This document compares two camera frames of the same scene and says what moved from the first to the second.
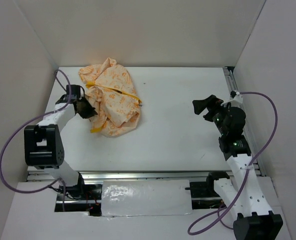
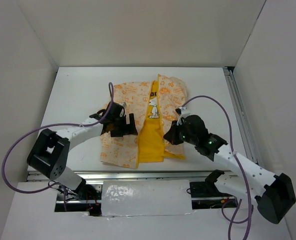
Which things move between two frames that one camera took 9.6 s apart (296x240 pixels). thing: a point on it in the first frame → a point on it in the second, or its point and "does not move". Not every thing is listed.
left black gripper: (91, 112) → (130, 129)
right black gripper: (199, 105) → (171, 135)
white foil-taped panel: (146, 198) does not move
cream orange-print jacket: (111, 90) → (153, 103)
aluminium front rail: (87, 176) does not move
